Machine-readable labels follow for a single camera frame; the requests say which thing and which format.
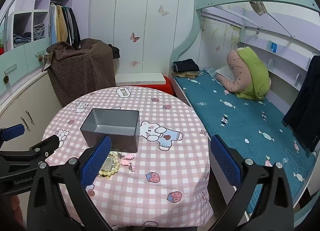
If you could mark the folded jeans pile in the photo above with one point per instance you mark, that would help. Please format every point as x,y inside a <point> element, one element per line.
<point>21,39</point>

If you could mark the pink quilt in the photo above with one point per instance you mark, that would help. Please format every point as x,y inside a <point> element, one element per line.
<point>235,65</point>

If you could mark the teal printed bed sheet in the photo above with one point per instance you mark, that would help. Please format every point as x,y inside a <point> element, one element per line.
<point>237,111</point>

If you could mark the pale pink butterfly sticker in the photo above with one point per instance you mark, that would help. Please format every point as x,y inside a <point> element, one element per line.
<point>134,63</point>

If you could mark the dark navy hanging coat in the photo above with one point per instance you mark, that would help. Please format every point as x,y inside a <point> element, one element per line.
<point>305,101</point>

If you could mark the yellow hanging garment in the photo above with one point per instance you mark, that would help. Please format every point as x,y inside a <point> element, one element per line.
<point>61,23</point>

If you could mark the white wardrobe doors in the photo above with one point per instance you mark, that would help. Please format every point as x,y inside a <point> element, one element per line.
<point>125,21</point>

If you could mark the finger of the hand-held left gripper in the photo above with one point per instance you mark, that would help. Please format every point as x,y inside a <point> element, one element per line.
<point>13,129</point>
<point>47,144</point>

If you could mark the grey metal tin box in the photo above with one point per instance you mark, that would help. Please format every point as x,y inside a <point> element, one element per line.
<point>112,121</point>

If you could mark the pink brown butterfly sticker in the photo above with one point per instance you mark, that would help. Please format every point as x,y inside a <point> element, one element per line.
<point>134,37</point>

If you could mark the black cloth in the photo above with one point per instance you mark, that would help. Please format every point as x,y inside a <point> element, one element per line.
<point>115,51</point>

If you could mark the person's left forearm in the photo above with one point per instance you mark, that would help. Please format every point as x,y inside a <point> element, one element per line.
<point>12,211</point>

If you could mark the green quilt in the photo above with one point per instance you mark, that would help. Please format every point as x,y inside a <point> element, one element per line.
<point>257,73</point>

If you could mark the small butterfly sticker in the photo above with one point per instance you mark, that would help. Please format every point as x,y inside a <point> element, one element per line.
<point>217,48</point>

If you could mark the folded black clothes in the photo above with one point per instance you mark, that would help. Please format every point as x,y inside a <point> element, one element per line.
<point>186,65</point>

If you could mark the gold oval pendant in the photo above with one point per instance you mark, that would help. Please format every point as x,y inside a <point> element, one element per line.
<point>108,164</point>

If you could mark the light blue hanging garment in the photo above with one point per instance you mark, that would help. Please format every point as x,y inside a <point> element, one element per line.
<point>52,25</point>

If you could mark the white pillow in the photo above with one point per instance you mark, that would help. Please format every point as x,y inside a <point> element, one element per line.
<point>226,72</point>

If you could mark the small blue box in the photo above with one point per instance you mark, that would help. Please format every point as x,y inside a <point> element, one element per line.
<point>273,47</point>

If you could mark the green hanging garment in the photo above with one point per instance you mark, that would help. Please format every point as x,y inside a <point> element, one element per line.
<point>67,21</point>

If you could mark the lilac bed shelf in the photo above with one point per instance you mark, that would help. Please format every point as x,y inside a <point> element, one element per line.
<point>282,58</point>

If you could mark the pale green drawer cabinet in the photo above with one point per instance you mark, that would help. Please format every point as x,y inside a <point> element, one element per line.
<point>20,96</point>

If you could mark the folded tan clothes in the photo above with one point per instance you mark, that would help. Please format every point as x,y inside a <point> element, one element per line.
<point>187,75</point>

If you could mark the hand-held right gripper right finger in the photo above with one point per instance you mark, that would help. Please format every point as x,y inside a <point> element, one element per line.
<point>225,161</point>

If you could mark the folded grey blue clothes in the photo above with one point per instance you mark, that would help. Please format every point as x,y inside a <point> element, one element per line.
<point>38,31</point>

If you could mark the white board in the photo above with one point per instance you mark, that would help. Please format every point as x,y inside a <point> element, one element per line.
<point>140,78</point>

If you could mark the black hanging garment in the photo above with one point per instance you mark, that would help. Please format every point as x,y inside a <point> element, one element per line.
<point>75,28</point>

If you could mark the brown striped garment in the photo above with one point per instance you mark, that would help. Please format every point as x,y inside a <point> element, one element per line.
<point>80,71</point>

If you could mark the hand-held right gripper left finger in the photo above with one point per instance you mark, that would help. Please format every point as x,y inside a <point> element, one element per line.
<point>96,163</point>

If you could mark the beige hanging pouch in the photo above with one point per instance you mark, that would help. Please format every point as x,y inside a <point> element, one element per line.
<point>258,8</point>

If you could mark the pink bow hair clip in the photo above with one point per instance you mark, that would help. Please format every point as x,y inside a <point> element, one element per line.
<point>126,163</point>
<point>128,156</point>

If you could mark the red plastic stool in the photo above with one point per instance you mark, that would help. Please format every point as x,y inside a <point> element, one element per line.
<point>168,86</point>

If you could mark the beige butterfly sticker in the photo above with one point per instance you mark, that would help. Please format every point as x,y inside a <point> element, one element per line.
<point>163,10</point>

